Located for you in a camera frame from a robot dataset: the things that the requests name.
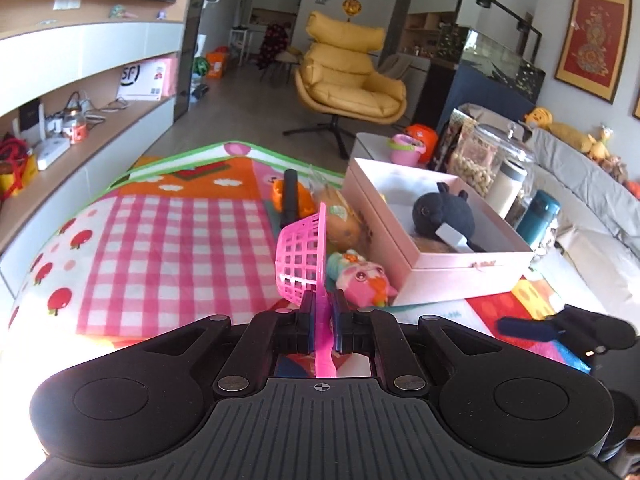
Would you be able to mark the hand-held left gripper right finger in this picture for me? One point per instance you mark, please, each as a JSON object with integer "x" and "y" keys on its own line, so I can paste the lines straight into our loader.
{"x": 340, "y": 317}

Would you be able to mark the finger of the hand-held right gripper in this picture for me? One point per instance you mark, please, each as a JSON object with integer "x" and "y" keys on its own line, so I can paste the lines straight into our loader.
{"x": 525, "y": 327}

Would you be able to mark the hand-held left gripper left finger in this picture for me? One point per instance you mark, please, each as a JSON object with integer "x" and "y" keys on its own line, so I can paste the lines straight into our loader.
{"x": 307, "y": 310}

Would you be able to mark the pink plastic basket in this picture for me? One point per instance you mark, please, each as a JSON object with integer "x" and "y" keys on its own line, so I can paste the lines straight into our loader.
{"x": 300, "y": 255}

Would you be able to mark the pink owl toy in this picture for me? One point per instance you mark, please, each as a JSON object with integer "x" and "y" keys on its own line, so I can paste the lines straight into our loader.
{"x": 360, "y": 280}

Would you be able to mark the orange plush toy in bag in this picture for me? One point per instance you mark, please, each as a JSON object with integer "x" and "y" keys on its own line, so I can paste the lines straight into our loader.
{"x": 342, "y": 220}

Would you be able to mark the orange plastic toy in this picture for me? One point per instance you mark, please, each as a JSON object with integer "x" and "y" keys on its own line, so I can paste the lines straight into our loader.
{"x": 302, "y": 202}

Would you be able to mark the teal bottle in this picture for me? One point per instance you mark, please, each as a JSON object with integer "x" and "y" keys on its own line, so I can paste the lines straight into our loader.
{"x": 537, "y": 217}

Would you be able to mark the grey sofa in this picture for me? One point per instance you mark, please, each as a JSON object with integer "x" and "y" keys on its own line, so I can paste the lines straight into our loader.
{"x": 595, "y": 210}

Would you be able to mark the black plush toy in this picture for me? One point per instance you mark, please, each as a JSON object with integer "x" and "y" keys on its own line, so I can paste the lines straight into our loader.
{"x": 440, "y": 212}

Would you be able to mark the white bottle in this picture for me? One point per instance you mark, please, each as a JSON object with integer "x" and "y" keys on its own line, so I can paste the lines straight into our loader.
{"x": 509, "y": 185}

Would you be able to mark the colourful checked play mat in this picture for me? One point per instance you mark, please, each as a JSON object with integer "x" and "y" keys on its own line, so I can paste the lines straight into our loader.
{"x": 175, "y": 250}

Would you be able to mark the glass jar of nuts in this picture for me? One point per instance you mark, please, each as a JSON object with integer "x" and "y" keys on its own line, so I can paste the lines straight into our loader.
{"x": 480, "y": 160}

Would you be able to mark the pink toy cup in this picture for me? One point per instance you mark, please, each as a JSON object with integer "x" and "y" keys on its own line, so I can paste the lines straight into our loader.
{"x": 405, "y": 150}

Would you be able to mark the brown plush toy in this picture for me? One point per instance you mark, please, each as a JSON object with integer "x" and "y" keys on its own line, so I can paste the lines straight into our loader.
{"x": 614, "y": 167}

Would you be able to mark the small yellow plush toy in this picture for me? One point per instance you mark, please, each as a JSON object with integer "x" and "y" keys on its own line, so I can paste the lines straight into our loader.
{"x": 599, "y": 145}

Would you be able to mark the orange pumpkin bucket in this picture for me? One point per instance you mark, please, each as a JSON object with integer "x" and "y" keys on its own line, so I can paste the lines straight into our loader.
{"x": 425, "y": 137}

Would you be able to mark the yellow duck plush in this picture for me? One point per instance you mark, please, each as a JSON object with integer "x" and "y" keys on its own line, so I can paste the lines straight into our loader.
{"x": 555, "y": 127}

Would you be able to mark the dark snack bag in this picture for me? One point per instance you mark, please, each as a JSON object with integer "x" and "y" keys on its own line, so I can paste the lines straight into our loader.
{"x": 452, "y": 135}

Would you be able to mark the yellow leather armchair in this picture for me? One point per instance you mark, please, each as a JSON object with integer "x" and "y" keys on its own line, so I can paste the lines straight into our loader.
{"x": 345, "y": 75}

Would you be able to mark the dark blue cabinet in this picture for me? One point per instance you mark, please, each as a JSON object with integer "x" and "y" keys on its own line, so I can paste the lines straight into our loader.
{"x": 465, "y": 95}

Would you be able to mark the beige dining chair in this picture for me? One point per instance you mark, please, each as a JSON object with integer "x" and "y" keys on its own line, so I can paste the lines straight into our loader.
{"x": 287, "y": 60}

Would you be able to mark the orange bag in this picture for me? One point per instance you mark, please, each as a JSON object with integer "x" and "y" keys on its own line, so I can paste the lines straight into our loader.
{"x": 217, "y": 65}

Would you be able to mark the watermelon ball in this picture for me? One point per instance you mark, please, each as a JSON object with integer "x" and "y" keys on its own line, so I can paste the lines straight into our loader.
{"x": 201, "y": 67}

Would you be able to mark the dark patterned blanket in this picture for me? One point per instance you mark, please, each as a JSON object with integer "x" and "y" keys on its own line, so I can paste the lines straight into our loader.
{"x": 272, "y": 45}

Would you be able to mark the white stool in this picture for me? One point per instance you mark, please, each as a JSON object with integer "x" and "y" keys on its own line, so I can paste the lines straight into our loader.
{"x": 239, "y": 45}

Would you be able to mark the glass fish tank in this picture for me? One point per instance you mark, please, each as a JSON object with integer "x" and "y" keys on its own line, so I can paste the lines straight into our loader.
{"x": 500, "y": 55}

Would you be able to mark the white pink cardboard box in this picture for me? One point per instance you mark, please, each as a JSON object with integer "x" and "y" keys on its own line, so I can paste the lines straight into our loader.
{"x": 145, "y": 80}

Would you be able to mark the small jar with orange label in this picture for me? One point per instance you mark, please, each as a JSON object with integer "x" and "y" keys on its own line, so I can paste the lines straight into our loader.
{"x": 76, "y": 130}

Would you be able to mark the red framed picture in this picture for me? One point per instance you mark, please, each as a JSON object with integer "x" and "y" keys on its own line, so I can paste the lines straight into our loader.
{"x": 592, "y": 42}

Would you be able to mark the white electronic device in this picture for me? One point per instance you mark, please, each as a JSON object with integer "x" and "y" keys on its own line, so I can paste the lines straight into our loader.
{"x": 50, "y": 152}

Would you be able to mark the yellow hanging ornament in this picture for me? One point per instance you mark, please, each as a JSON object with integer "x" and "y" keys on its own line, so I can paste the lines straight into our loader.
{"x": 351, "y": 7}

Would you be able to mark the red and yellow bag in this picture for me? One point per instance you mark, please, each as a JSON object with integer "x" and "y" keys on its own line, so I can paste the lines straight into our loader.
{"x": 15, "y": 165}

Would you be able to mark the black router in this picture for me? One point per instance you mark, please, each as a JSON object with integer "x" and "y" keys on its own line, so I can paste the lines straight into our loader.
{"x": 30, "y": 120}

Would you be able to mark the wooden white shelf unit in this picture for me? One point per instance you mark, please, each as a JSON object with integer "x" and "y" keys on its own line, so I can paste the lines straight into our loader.
{"x": 100, "y": 40}

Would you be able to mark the small green toy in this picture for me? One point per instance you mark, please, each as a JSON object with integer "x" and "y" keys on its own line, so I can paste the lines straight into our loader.
{"x": 120, "y": 11}

